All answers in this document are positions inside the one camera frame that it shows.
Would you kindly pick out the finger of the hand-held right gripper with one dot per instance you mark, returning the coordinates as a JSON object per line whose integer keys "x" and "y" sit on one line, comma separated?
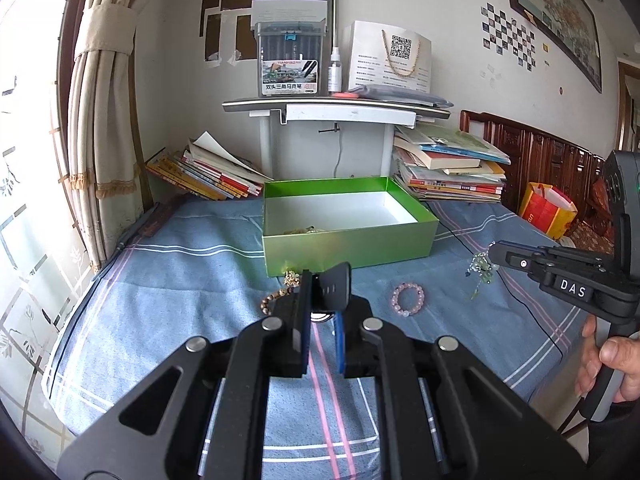
{"x": 565, "y": 252}
{"x": 520, "y": 262}

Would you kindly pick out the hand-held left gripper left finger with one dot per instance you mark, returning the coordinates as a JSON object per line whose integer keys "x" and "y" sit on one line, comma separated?
{"x": 295, "y": 320}

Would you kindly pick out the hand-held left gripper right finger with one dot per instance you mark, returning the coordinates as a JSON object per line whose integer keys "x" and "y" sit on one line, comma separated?
{"x": 339, "y": 340}

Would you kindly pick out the green beaded jewelry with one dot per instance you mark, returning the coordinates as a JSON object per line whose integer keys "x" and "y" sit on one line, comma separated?
{"x": 480, "y": 265}

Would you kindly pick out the black wristwatch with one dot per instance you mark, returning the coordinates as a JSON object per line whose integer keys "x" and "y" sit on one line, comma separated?
{"x": 332, "y": 285}

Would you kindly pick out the green cardboard box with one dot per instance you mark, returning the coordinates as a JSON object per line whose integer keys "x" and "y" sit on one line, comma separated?
{"x": 350, "y": 250}

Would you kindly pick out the person's right forearm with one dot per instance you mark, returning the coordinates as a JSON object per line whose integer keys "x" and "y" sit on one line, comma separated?
{"x": 615, "y": 440}

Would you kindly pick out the person's right hand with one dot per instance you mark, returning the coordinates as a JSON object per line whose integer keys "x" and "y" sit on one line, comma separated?
{"x": 620, "y": 355}

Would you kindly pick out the gold charm ornament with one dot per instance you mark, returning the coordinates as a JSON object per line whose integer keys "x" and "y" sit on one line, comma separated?
{"x": 291, "y": 278}

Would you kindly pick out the red and yellow shopping bag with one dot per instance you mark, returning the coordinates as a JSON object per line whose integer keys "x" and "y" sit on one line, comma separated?
{"x": 545, "y": 210}

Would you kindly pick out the carved wooden headboard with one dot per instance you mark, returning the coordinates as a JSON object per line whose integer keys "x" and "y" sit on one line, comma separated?
{"x": 540, "y": 160}

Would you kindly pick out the pile of textbooks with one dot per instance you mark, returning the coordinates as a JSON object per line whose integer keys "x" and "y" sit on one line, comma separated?
{"x": 450, "y": 170}

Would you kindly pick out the blue striped tablecloth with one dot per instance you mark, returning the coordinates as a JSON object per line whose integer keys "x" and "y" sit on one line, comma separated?
{"x": 175, "y": 285}

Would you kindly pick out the leaning row of thin books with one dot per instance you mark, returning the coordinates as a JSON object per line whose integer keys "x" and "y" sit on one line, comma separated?
{"x": 210, "y": 170}

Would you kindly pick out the grey pouch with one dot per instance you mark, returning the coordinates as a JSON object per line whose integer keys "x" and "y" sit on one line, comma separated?
{"x": 400, "y": 96}

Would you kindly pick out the white desk shelf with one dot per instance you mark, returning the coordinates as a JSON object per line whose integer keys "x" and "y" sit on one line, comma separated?
{"x": 345, "y": 112}

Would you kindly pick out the framed picture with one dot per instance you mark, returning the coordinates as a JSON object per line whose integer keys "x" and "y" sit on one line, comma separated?
{"x": 555, "y": 15}

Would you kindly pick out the white paper bag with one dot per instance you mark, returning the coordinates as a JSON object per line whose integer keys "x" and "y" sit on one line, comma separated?
{"x": 390, "y": 55}

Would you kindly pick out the small spray bottle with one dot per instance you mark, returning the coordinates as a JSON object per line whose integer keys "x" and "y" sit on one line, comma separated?
{"x": 335, "y": 75}

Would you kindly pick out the clear marker pen case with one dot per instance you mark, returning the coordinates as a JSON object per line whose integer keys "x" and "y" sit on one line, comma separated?
{"x": 290, "y": 60}

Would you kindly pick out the beige curtain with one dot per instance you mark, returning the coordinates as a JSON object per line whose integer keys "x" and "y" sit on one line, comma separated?
{"x": 105, "y": 135}

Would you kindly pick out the frosted window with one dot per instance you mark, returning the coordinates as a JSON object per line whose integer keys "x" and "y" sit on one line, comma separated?
{"x": 30, "y": 210}

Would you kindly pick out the metal pole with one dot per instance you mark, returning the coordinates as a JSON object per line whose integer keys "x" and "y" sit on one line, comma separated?
{"x": 335, "y": 5}

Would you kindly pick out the wooden door frame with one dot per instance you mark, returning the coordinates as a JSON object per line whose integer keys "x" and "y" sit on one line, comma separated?
{"x": 627, "y": 105}

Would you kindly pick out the checkered photo wall stickers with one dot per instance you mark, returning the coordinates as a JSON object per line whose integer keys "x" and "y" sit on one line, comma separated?
{"x": 507, "y": 35}

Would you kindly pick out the brown wall stickers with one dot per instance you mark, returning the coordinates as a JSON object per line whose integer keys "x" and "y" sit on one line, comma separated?
{"x": 220, "y": 15}

